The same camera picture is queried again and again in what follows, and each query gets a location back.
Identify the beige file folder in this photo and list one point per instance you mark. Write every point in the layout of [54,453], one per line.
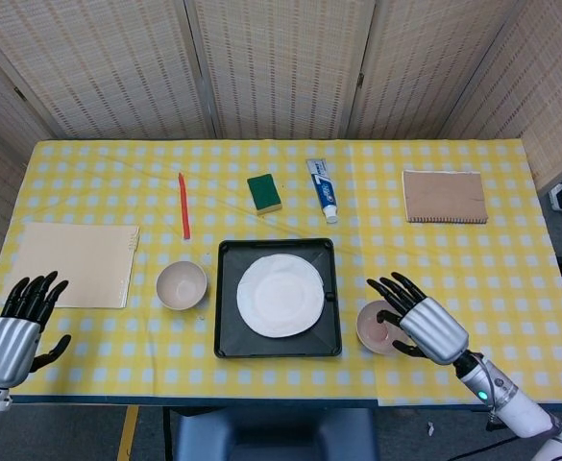
[83,261]

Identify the yellow white checked tablecloth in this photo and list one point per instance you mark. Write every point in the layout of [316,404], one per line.
[117,365]

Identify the green yellow sponge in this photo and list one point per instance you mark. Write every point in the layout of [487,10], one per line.
[263,192]

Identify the red pen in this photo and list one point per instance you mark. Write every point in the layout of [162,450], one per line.
[184,206]

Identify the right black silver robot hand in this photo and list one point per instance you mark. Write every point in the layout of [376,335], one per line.
[434,329]

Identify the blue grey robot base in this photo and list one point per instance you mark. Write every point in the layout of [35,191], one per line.
[271,434]

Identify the blue white toothpaste tube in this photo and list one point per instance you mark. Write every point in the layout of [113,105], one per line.
[324,189]

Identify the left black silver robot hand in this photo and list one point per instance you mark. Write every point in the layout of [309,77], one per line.
[7,348]

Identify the white paper plate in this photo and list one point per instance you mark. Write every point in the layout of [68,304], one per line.
[280,298]

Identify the woven folding screen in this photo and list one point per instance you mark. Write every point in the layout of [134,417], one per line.
[280,67]

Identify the beige bowl with pink stain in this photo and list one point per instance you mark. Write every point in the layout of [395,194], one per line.
[371,331]

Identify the black square plastic tray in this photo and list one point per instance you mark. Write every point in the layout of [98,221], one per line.
[232,336]

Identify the brown spiral notebook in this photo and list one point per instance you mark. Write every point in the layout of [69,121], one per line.
[446,197]

